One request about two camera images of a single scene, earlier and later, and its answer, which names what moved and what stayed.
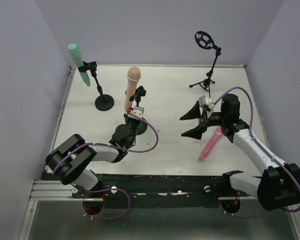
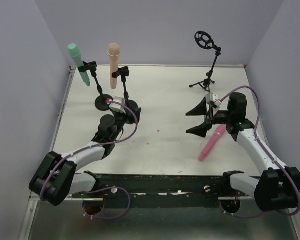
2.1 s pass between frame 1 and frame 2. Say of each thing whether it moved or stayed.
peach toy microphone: moved
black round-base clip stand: stayed
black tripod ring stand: stayed
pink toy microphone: stayed
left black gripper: moved
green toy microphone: stayed
